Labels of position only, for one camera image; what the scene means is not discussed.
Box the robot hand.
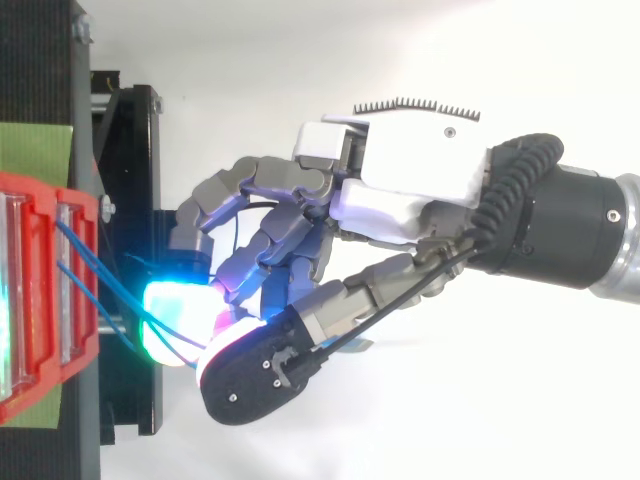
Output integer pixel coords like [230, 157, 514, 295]
[137, 93, 496, 427]

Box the blue cable bundle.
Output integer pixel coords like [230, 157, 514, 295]
[53, 219, 207, 365]

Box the black stand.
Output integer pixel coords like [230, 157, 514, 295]
[0, 0, 166, 480]

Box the red bin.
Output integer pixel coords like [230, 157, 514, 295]
[0, 171, 101, 425]

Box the black coiled cable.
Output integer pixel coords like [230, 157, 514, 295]
[468, 132, 565, 249]

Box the thin black cable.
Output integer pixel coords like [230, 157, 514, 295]
[279, 244, 489, 381]

